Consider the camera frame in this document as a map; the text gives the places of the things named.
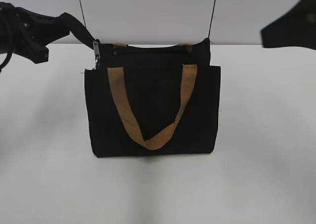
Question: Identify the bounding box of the silver zipper pull with ring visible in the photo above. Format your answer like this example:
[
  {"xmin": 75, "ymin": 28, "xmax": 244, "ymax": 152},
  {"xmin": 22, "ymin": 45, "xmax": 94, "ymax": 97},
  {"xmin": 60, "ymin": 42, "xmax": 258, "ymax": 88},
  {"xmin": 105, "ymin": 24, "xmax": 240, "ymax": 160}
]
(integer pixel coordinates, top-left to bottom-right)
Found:
[{"xmin": 93, "ymin": 39, "xmax": 101, "ymax": 70}]

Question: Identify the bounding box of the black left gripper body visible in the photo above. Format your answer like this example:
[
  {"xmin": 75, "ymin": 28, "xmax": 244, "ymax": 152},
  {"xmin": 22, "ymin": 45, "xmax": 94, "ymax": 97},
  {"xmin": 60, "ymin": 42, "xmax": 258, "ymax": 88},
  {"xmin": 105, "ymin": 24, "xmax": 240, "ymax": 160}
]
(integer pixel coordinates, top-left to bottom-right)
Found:
[{"xmin": 12, "ymin": 7, "xmax": 69, "ymax": 64}]

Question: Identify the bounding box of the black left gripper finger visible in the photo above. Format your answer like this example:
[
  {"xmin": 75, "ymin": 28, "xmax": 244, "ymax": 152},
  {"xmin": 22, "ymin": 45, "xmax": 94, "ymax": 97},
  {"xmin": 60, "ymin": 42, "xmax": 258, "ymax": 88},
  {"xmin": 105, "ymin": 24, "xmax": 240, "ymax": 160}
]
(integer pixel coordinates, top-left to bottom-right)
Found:
[{"xmin": 58, "ymin": 12, "xmax": 95, "ymax": 49}]

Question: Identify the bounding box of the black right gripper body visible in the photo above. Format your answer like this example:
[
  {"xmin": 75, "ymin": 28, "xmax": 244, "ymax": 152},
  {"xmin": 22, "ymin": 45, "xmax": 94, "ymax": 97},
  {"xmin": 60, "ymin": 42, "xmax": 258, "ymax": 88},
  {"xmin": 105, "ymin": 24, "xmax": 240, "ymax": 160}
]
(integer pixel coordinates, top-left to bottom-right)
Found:
[{"xmin": 260, "ymin": 0, "xmax": 316, "ymax": 49}]

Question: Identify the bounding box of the black bag with tan handles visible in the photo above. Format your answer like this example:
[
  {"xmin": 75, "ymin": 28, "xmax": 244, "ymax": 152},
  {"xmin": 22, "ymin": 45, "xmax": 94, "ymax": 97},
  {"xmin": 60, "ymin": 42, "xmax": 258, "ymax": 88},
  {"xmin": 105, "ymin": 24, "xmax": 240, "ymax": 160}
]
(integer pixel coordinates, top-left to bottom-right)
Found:
[{"xmin": 84, "ymin": 38, "xmax": 221, "ymax": 157}]

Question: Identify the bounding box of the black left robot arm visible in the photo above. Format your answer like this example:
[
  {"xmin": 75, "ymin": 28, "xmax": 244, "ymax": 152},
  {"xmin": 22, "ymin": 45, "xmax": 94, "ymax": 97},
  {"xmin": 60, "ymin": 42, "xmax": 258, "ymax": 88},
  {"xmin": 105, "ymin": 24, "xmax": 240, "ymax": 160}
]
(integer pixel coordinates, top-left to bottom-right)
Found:
[{"xmin": 0, "ymin": 2, "xmax": 101, "ymax": 69}]

